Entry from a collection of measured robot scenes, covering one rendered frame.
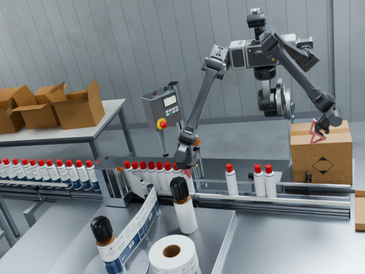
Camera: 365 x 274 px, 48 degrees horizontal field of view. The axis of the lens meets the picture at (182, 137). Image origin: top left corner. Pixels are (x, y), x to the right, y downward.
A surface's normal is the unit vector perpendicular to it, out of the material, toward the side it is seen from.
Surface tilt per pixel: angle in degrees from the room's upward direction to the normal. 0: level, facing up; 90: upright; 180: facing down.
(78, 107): 90
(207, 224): 0
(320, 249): 0
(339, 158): 90
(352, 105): 90
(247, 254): 0
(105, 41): 90
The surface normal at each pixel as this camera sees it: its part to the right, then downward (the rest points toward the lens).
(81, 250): -0.19, -0.87
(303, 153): -0.23, 0.48
